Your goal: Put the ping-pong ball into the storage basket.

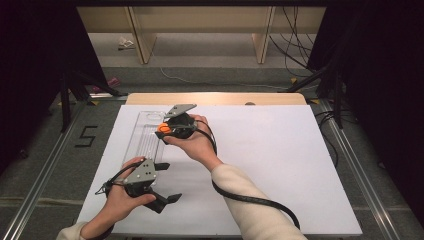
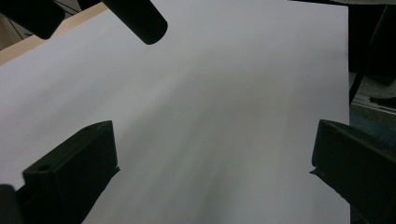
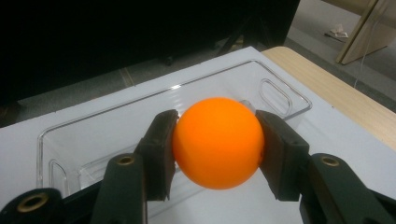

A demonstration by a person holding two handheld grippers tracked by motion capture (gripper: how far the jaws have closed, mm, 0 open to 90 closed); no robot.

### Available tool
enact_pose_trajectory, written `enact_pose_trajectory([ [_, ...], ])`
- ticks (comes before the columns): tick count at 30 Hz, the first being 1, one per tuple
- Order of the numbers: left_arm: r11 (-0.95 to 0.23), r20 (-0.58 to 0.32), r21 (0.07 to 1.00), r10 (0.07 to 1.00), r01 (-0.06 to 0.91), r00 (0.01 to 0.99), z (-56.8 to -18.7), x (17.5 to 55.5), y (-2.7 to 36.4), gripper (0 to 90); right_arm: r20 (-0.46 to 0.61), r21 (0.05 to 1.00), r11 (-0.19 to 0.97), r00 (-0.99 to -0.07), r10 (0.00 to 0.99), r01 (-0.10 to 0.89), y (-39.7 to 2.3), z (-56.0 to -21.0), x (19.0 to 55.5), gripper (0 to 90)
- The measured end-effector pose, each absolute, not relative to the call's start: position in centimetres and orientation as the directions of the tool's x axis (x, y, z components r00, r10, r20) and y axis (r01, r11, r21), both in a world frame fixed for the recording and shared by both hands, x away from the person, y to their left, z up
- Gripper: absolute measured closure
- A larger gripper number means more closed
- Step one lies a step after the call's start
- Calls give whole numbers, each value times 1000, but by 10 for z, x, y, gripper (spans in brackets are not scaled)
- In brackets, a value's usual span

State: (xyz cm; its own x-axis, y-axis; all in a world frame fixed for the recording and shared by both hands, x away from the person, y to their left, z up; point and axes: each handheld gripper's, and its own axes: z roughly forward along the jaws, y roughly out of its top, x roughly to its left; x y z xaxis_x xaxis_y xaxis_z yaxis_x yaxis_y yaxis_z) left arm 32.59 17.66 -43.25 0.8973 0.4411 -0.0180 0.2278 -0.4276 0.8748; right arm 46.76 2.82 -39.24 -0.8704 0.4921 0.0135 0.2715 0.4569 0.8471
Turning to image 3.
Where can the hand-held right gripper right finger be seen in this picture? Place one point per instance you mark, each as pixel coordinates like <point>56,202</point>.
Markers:
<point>283,149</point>

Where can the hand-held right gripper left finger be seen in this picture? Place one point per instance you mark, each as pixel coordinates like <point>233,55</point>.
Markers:
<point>155,146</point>

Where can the clear plastic tray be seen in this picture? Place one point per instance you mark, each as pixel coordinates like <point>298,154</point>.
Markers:
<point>124,124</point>

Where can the orange ball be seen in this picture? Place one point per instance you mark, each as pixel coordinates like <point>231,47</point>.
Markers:
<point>218,143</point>

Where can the black metal stand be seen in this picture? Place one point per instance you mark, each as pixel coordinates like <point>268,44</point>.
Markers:
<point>236,34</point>

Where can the crumpled white paper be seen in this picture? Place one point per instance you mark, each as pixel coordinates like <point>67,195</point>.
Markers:
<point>336,31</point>

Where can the light wooden shelf unit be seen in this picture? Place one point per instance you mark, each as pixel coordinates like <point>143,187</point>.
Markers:
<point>367,31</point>

